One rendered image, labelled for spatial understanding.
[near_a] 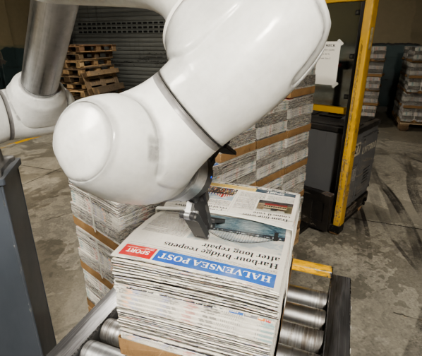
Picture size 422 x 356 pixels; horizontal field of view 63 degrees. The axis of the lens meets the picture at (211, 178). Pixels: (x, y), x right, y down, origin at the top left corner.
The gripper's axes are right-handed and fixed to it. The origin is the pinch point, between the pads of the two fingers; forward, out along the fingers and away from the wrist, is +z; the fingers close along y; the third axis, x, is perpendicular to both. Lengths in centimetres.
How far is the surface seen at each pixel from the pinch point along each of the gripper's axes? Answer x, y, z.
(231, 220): 2.3, 6.6, 3.0
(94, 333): -22.2, 34.6, -0.8
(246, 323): 10.5, 21.7, -8.5
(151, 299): -6.3, 21.8, -9.5
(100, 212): -63, 15, 49
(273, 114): -15, -48, 117
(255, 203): 4.9, 2.3, 11.0
